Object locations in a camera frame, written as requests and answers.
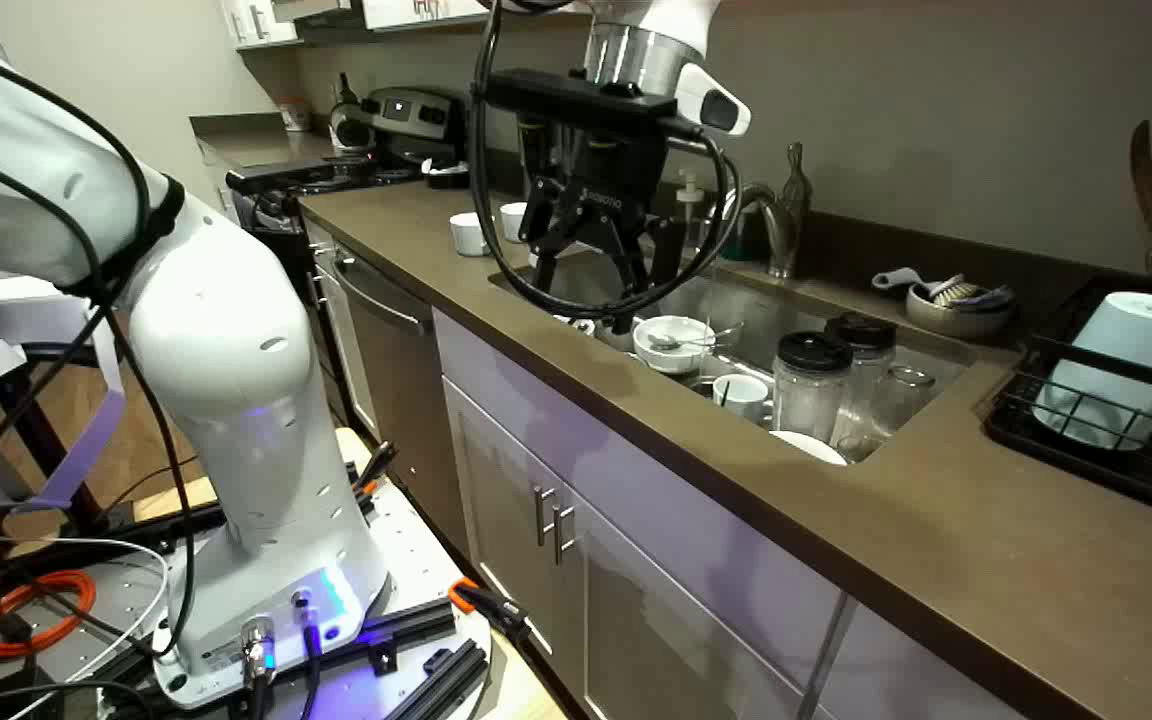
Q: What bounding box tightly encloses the orange and black clamp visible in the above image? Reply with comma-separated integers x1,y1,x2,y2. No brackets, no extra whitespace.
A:
447,576,532,651
347,436,401,511

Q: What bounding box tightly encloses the clear jar with black lid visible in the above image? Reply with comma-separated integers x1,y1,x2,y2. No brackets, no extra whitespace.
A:
825,314,901,431
772,329,856,445

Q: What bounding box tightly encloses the dark glass bottle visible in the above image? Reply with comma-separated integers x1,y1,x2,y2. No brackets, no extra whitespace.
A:
772,136,817,284

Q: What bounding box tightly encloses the small white mug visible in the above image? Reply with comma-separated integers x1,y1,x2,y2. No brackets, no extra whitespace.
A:
707,368,775,429

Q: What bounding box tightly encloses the black aluminium extrusion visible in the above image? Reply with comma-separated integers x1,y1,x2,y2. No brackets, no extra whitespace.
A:
267,596,462,673
380,636,492,720

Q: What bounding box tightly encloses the black dish rack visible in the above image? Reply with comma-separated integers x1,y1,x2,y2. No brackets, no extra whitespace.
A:
980,271,1152,534

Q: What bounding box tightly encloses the base cabinet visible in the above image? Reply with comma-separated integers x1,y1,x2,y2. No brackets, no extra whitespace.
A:
428,303,1034,720

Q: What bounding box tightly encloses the stainless steel dishwasher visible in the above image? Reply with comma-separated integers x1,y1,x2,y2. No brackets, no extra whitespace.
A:
310,219,471,552

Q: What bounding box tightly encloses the white bowl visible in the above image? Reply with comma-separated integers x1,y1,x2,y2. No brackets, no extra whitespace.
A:
629,314,721,379

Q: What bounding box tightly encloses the white robot body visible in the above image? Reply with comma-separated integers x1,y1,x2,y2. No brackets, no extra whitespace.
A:
0,0,750,673

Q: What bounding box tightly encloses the black stand leg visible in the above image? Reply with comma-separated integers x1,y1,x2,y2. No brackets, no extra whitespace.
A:
0,246,112,537

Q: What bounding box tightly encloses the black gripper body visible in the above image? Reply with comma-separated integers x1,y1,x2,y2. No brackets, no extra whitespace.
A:
532,121,671,236

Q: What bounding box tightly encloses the white wall shelf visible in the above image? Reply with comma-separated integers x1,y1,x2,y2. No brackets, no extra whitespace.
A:
220,0,499,57

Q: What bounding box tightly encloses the white perforated mounting plate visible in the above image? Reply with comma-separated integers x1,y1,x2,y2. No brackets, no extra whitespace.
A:
133,426,572,720

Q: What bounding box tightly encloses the orange cable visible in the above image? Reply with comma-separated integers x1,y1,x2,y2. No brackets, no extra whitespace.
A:
0,569,104,673

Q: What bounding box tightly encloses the white dish brush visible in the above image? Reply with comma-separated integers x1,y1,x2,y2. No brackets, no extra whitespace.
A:
870,265,932,295

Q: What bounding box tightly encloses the metal cabinet handle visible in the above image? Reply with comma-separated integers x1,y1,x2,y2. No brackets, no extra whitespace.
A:
532,481,559,552
552,501,584,569

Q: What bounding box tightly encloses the grey sponge dish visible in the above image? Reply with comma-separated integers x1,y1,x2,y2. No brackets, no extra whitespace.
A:
903,277,1019,341

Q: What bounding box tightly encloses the clear soap pump bottle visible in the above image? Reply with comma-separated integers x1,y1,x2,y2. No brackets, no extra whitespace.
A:
671,172,713,255

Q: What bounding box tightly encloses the chrome faucet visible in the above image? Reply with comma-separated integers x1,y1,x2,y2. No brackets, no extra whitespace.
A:
721,179,791,279

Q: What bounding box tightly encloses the pale white container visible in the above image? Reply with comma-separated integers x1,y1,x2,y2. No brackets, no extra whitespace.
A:
1029,287,1152,458

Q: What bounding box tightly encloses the large white dish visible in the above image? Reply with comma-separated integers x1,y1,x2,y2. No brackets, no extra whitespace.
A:
767,429,852,474

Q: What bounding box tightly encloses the clear drinking glass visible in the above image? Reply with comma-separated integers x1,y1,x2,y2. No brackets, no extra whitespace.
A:
884,356,945,431

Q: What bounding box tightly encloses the stainless steel sink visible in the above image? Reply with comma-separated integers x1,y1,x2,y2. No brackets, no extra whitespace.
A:
488,236,992,474

